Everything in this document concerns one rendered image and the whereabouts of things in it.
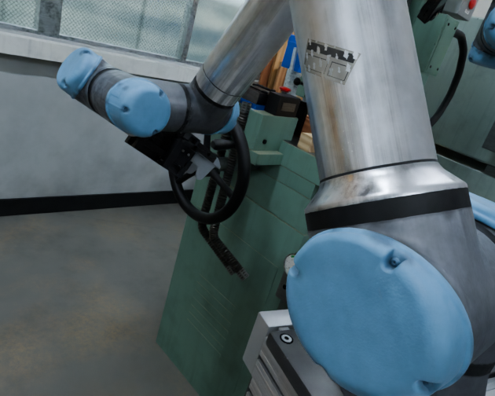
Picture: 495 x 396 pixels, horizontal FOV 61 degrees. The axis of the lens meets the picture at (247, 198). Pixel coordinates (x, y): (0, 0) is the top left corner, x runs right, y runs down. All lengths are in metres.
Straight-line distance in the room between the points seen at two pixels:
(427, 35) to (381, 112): 1.00
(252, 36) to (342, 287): 0.39
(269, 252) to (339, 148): 0.85
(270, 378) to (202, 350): 0.85
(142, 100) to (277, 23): 0.20
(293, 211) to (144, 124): 0.57
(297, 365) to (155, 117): 0.36
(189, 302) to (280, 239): 0.47
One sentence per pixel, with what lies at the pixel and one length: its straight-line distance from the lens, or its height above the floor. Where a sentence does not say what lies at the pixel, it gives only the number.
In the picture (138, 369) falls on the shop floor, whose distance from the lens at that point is 1.58.
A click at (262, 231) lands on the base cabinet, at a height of 0.65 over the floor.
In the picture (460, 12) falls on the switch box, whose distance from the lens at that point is 1.40.
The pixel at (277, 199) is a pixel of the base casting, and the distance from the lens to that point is 1.09.
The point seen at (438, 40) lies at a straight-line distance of 1.28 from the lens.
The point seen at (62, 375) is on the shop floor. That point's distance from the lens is 1.54.
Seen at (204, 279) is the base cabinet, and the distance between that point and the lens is 1.35.
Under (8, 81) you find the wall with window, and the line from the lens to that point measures 2.12.
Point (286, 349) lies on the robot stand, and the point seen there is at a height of 0.82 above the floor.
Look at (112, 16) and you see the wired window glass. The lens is 2.29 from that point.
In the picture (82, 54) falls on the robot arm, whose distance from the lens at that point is 0.69.
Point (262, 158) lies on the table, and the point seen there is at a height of 0.86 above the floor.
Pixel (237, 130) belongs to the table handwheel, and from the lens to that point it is 0.92.
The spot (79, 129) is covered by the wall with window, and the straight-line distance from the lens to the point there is 2.27.
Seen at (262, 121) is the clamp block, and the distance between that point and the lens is 1.00.
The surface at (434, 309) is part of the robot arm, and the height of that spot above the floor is 1.02.
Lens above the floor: 1.13
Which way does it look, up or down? 21 degrees down
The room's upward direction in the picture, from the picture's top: 17 degrees clockwise
